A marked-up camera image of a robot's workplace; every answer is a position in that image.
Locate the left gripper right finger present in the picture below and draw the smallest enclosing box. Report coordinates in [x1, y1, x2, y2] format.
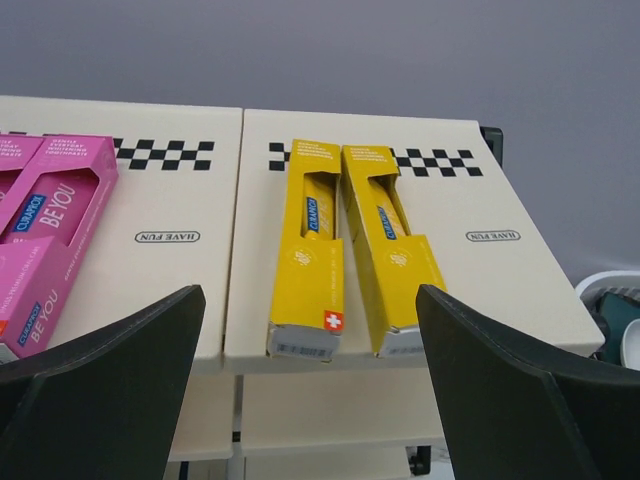
[416, 285, 639, 479]

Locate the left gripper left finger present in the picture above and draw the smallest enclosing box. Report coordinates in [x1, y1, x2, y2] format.
[1, 285, 206, 479]

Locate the dark teal bowl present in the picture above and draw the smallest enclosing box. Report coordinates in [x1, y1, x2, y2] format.
[596, 293, 639, 365]

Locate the pink toothpaste box long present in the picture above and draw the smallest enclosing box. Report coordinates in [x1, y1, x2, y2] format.
[1, 134, 44, 232]

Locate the white plastic dish basket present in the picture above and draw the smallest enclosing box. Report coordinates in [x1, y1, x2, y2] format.
[575, 270, 640, 307]

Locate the white plate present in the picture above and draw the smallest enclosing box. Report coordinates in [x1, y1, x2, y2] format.
[620, 318, 640, 371]

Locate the beige three-tier shelf rack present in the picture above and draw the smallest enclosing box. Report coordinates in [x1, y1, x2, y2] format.
[1, 96, 604, 479]

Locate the yellow toothpaste box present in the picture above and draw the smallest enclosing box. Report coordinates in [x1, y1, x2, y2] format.
[266, 139, 345, 362]
[342, 145, 446, 358]

